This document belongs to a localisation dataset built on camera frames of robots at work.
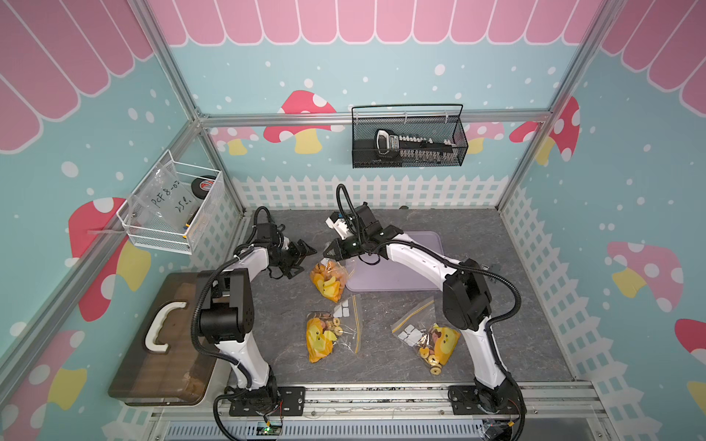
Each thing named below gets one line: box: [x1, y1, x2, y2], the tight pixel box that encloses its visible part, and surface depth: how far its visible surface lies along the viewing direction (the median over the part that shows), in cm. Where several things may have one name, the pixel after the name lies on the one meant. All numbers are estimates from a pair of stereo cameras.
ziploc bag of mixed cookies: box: [306, 294, 364, 363], surface depth 84 cm
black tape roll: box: [191, 178, 216, 200], surface depth 82 cm
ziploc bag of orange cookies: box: [309, 258, 350, 304], surface depth 92 cm
